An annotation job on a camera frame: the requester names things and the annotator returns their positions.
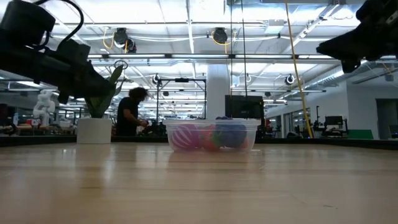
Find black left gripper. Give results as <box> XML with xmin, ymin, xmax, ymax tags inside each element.
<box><xmin>18</xmin><ymin>52</ymin><xmax>116</xmax><ymax>105</ymax></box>

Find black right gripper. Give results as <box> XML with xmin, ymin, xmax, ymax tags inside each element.
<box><xmin>316</xmin><ymin>0</ymin><xmax>398</xmax><ymax>74</ymax></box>

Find pink striped toy onion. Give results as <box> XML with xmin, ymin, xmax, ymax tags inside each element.
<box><xmin>170</xmin><ymin>123</ymin><xmax>202</xmax><ymax>151</ymax></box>

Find red toy bell pepper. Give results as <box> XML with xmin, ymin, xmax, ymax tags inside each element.
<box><xmin>198</xmin><ymin>124</ymin><xmax>223</xmax><ymax>152</ymax></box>

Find purple toy grapes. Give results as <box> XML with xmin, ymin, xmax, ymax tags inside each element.
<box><xmin>215</xmin><ymin>115</ymin><xmax>249</xmax><ymax>149</ymax></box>

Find clear plastic tupperware container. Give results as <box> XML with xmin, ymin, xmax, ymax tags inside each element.
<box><xmin>163</xmin><ymin>118</ymin><xmax>261</xmax><ymax>154</ymax></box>

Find green artificial plant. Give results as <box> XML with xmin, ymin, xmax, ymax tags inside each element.
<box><xmin>85</xmin><ymin>63</ymin><xmax>125</xmax><ymax>119</ymax></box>

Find person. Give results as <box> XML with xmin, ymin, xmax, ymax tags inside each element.
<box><xmin>116</xmin><ymin>86</ymin><xmax>150</xmax><ymax>137</ymax></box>

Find white plant pot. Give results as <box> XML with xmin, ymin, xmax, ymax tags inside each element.
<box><xmin>76</xmin><ymin>117</ymin><xmax>113</xmax><ymax>144</ymax></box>

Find cluttered workbench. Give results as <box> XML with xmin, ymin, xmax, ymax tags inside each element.
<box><xmin>0</xmin><ymin>102</ymin><xmax>77</xmax><ymax>137</ymax></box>

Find long ceiling light bar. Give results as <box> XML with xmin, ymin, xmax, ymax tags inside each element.
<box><xmin>86</xmin><ymin>52</ymin><xmax>398</xmax><ymax>60</ymax></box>

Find black monitor on stand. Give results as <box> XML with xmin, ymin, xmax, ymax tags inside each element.
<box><xmin>325</xmin><ymin>115</ymin><xmax>349</xmax><ymax>138</ymax></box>

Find green board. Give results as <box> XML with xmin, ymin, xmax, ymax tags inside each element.
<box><xmin>347</xmin><ymin>129</ymin><xmax>374</xmax><ymax>140</ymax></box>

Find black perforated equipment box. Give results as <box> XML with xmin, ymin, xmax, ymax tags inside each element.
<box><xmin>224</xmin><ymin>95</ymin><xmax>265</xmax><ymax>119</ymax></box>

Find white building column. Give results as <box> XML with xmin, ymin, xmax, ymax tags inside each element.
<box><xmin>206</xmin><ymin>63</ymin><xmax>231</xmax><ymax>121</ymax></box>

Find silver ventilation duct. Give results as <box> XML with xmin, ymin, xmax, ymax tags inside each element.
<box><xmin>306</xmin><ymin>58</ymin><xmax>379</xmax><ymax>91</ymax></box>

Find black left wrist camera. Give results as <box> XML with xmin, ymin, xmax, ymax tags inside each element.
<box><xmin>57</xmin><ymin>39</ymin><xmax>91</xmax><ymax>65</ymax></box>

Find yellow cable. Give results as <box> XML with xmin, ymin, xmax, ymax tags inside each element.
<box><xmin>284</xmin><ymin>0</ymin><xmax>314</xmax><ymax>139</ymax></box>

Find black metal frame rig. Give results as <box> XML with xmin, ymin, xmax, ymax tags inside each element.
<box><xmin>156</xmin><ymin>77</ymin><xmax>207</xmax><ymax>121</ymax></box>

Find black aluminium table frame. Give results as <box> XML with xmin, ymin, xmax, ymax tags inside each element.
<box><xmin>0</xmin><ymin>135</ymin><xmax>398</xmax><ymax>151</ymax></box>

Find thin black hanging cable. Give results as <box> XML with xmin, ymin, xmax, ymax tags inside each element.
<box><xmin>229</xmin><ymin>0</ymin><xmax>234</xmax><ymax>97</ymax></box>

